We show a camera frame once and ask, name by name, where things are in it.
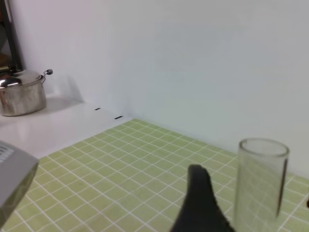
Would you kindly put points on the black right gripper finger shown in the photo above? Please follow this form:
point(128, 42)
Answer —
point(200, 211)

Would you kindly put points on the clear glass test tube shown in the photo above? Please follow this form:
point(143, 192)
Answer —
point(260, 182)

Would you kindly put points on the green grid tablecloth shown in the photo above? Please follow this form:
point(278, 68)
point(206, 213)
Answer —
point(131, 178)

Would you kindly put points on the grey device corner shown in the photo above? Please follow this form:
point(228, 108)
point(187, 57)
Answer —
point(17, 170)

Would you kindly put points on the steel cooking pot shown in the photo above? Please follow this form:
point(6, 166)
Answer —
point(22, 93)

